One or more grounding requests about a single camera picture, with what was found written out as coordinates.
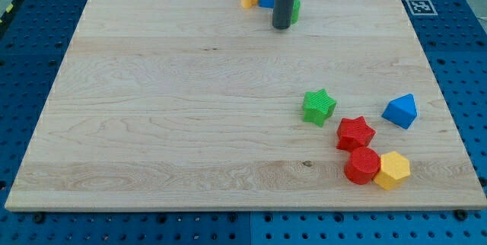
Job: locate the wooden board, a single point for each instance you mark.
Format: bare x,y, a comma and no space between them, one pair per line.
196,105

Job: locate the green star block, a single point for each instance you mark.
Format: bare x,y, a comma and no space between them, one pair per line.
318,107

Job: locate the black bolt front right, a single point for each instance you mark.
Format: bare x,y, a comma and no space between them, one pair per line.
461,215

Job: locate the black bolt front left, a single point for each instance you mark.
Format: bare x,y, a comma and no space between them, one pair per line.
38,217

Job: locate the yellow hexagon block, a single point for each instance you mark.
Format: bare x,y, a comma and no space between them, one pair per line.
394,170

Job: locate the white fiducial marker tag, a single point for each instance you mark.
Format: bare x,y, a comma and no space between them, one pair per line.
421,7

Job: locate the blue triangular prism block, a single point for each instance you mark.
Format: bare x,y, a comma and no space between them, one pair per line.
401,111

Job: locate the red star block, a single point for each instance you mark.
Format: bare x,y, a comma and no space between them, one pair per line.
354,133

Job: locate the black bolt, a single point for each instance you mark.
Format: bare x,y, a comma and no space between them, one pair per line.
461,215
38,217

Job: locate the green cylinder block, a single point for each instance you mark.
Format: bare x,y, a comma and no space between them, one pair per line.
295,11

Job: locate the red cylinder block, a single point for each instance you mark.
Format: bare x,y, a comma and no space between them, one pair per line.
362,165

